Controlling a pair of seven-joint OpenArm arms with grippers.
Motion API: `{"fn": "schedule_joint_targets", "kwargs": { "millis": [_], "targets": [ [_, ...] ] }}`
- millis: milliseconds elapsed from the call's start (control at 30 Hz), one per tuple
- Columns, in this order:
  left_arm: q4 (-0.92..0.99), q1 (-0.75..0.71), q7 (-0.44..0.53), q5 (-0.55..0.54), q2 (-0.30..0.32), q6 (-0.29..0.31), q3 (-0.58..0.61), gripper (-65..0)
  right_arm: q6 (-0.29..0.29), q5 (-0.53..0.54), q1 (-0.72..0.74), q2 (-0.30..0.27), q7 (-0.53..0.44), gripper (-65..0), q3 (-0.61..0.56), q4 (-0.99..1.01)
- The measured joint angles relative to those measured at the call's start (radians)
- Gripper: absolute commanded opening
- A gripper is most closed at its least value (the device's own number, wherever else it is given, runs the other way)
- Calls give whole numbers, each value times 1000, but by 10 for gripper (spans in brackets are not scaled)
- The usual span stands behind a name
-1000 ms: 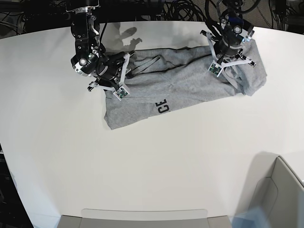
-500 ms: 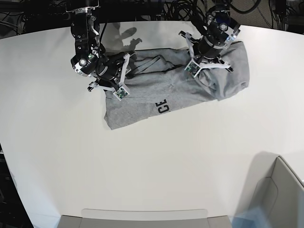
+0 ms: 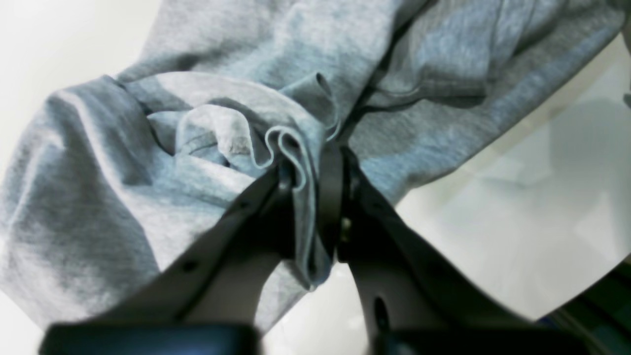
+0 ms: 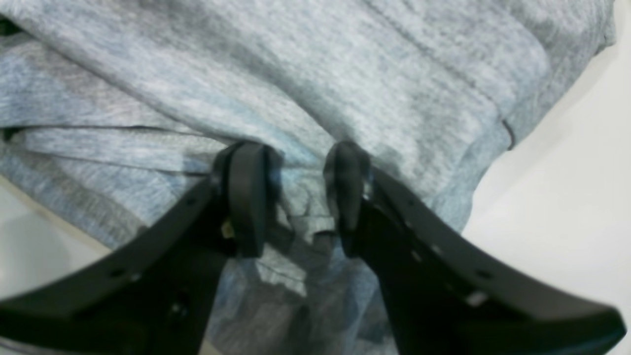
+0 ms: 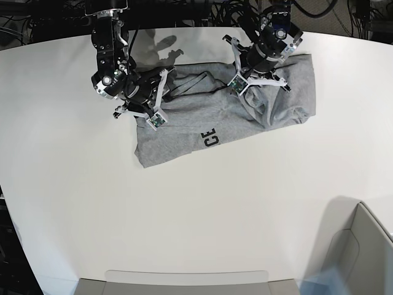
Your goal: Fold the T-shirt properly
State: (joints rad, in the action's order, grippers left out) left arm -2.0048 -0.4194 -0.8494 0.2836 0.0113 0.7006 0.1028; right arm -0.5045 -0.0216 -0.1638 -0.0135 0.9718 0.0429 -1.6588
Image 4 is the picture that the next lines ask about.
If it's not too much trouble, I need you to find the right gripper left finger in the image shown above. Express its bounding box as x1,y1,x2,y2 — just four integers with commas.
1,142,277,355

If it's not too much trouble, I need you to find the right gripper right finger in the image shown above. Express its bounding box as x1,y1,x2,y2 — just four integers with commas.
324,142,627,355

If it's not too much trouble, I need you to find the grey T-shirt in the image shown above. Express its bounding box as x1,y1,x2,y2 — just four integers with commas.
0,0,616,355

